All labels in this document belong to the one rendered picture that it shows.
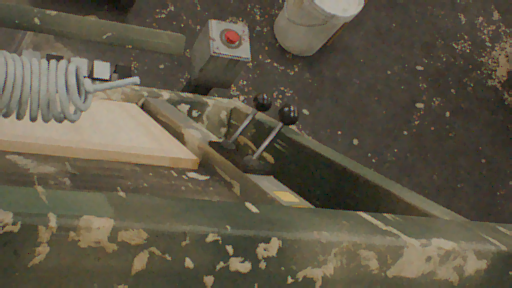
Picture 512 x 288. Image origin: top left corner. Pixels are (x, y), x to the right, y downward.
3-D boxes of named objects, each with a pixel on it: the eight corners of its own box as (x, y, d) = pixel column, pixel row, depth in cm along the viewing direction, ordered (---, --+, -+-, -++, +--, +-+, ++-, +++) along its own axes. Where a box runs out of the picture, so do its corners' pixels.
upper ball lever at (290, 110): (250, 171, 122) (298, 110, 123) (258, 177, 119) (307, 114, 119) (235, 159, 120) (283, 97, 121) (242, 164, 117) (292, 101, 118)
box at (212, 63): (225, 57, 217) (248, 24, 203) (228, 91, 212) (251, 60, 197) (188, 51, 212) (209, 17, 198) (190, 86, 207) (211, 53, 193)
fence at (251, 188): (161, 114, 184) (164, 99, 183) (327, 247, 98) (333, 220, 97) (142, 112, 182) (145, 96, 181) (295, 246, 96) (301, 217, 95)
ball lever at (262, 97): (228, 154, 133) (271, 98, 134) (234, 159, 129) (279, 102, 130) (213, 142, 131) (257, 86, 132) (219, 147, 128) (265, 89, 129)
